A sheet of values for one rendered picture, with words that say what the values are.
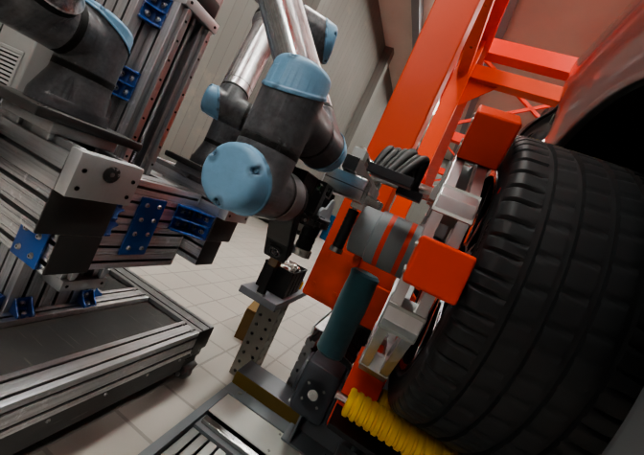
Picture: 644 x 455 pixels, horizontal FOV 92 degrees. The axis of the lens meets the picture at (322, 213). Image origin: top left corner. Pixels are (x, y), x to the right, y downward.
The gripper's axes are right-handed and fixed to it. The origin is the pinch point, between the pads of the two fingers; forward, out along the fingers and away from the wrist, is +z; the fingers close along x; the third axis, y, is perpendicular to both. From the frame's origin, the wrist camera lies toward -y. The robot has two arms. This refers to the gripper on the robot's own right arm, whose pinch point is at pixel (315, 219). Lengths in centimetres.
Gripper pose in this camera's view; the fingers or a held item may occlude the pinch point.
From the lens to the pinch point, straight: 66.1
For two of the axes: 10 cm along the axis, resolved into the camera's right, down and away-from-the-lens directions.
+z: 2.7, 1.0, 9.6
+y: 4.1, -9.1, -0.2
